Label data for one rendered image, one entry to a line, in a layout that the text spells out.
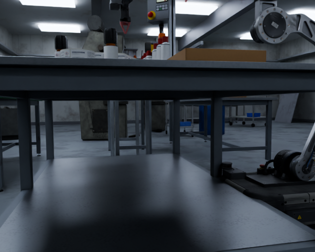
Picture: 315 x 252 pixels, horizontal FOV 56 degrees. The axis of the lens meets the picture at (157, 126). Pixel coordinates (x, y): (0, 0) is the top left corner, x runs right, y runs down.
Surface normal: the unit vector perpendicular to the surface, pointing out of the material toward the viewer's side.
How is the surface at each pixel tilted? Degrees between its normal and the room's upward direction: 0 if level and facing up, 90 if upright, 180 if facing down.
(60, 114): 90
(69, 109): 90
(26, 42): 90
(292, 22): 90
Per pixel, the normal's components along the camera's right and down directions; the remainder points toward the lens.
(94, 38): 0.06, 0.07
